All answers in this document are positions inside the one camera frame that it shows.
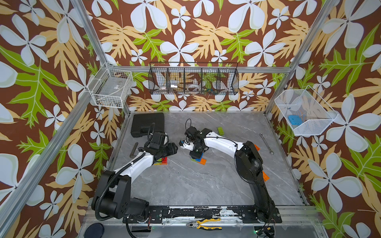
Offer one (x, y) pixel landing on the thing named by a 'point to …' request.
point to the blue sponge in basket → (295, 119)
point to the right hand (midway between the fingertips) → (193, 153)
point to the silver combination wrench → (271, 152)
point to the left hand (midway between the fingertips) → (175, 146)
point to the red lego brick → (164, 160)
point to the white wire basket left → (111, 87)
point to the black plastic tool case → (141, 123)
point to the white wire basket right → (305, 112)
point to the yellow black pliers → (197, 224)
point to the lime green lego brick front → (194, 160)
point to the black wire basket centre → (193, 78)
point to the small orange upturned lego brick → (257, 148)
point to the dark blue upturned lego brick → (199, 159)
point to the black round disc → (95, 230)
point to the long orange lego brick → (265, 176)
